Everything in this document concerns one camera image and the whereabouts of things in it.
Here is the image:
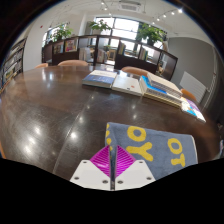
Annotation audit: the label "wall bookcase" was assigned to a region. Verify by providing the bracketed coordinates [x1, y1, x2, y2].
[0, 36, 28, 90]

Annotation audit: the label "colourful picture book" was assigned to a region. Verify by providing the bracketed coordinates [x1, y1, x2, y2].
[180, 96, 198, 118]

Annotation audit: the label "dark open shelf unit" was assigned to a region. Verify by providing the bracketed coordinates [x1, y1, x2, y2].
[41, 33, 179, 82]

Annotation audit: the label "purple and white book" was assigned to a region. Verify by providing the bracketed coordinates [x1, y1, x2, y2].
[187, 98, 207, 124]

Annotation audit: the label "blue-covered book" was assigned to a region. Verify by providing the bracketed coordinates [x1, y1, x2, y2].
[139, 74, 183, 103]

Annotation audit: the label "ceiling track spotlights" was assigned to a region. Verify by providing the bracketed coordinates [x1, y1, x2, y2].
[99, 1, 185, 25]

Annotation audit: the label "large window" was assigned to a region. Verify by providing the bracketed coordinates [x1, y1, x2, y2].
[94, 16, 168, 60]

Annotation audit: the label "orange chair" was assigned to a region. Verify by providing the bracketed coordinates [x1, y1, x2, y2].
[0, 139, 6, 160]

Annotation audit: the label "dark blue book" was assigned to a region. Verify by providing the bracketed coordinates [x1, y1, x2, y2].
[81, 68, 119, 90]

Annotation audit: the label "small potted plant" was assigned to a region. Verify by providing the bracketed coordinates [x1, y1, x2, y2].
[86, 18, 113, 36]

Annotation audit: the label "large white radiator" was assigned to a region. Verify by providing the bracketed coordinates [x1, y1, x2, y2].
[179, 70, 208, 103]

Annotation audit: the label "side window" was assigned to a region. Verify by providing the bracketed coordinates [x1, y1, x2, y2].
[42, 22, 68, 48]

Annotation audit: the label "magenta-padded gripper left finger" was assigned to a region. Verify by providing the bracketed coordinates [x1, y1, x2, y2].
[69, 144, 112, 192]

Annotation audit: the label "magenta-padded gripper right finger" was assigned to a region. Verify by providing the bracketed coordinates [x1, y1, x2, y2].
[114, 145, 157, 192]

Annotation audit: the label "white flat book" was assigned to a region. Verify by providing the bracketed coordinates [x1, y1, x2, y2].
[111, 73, 145, 98]

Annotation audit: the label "bushy potted plant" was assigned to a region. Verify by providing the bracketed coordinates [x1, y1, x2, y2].
[49, 24, 74, 43]

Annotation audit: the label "thick striped-edge book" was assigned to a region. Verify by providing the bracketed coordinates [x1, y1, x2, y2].
[141, 87, 183, 110]

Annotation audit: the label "grey towel with yellow letters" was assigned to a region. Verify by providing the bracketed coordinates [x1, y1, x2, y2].
[104, 121, 200, 184]

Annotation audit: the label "large potted plant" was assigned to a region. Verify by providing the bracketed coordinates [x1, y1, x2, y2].
[135, 22, 168, 46]

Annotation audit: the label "ceiling air conditioner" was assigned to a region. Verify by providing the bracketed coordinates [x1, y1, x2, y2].
[117, 0, 143, 11]

